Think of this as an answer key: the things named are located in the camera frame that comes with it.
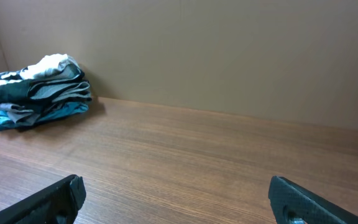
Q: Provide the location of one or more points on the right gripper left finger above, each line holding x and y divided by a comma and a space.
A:
57, 203

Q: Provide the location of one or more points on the grey folded garment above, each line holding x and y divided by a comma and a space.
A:
42, 97

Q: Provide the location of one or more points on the blue denim folded garment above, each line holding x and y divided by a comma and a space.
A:
60, 111

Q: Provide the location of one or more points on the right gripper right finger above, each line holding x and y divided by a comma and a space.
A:
291, 203

